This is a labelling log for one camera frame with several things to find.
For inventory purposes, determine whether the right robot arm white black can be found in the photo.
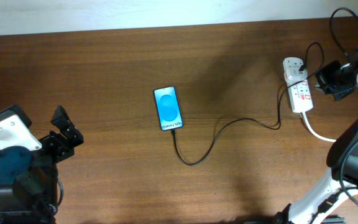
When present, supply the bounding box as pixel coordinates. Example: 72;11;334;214
272;46;358;223

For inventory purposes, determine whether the blue Galaxy smartphone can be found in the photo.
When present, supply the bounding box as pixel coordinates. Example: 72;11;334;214
154;86;183;131

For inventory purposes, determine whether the white power strip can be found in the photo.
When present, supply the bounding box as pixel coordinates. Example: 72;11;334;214
282;57;314;114

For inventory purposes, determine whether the white charger plug adapter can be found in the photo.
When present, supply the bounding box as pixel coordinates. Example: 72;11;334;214
284;67;308;84

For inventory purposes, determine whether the black charger cable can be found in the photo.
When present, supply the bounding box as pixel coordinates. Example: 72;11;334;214
170;42;326;167

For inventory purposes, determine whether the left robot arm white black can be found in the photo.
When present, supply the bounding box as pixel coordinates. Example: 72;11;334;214
0;105;84;224

